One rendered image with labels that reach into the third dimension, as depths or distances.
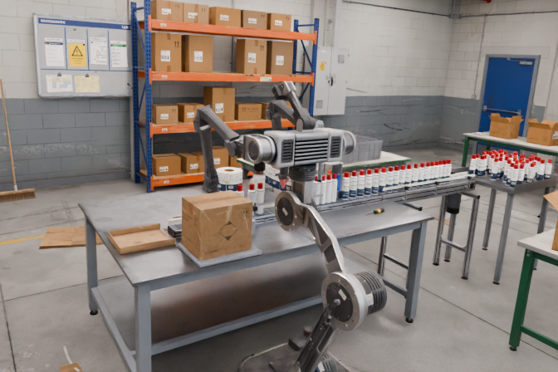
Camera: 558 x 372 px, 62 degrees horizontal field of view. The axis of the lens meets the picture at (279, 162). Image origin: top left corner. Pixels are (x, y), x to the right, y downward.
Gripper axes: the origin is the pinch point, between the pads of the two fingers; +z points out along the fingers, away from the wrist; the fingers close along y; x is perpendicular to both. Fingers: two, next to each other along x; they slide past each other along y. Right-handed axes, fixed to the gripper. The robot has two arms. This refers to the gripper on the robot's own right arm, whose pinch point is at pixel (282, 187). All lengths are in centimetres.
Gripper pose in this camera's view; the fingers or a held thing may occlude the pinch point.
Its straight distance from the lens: 311.6
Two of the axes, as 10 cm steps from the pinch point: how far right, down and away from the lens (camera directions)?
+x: 5.6, 2.2, -8.0
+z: -0.6, 9.7, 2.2
